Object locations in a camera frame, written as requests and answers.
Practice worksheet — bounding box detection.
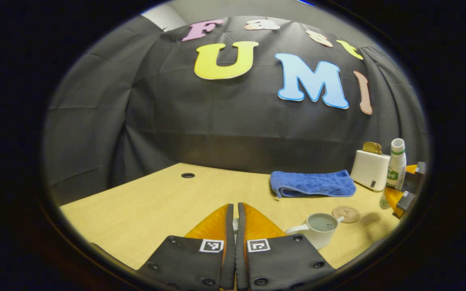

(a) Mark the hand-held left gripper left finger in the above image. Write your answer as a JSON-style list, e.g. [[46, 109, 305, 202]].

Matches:
[[136, 203, 236, 291]]

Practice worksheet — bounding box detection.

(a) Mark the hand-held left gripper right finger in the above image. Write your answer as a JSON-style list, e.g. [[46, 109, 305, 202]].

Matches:
[[236, 202, 335, 291]]

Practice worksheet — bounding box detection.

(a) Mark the white plastic water bottle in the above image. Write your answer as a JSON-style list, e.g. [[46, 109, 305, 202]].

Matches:
[[379, 138, 407, 210]]

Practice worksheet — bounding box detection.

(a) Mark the round cork coaster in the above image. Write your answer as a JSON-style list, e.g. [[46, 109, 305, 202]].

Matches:
[[332, 206, 360, 224]]

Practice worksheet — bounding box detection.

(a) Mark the white teacup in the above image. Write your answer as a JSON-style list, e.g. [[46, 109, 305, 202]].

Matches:
[[285, 213, 345, 251]]

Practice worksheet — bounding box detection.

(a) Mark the white toaster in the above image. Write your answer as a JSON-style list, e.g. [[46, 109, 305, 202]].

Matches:
[[350, 150, 391, 192]]

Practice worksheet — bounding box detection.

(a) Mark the blue towel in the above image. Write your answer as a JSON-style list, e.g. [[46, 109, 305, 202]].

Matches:
[[269, 170, 357, 199]]

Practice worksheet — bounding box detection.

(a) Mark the black backdrop cloth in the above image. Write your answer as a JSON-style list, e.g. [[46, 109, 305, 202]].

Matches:
[[43, 15, 430, 207]]

